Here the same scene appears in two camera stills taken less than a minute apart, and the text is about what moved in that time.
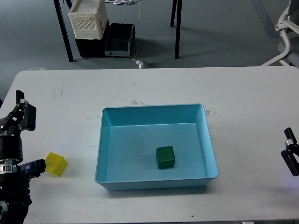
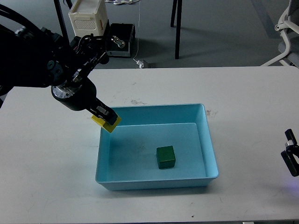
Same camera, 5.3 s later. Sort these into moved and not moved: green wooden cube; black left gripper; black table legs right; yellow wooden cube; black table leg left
Moved: black left gripper; yellow wooden cube
Not moved: black table leg left; green wooden cube; black table legs right
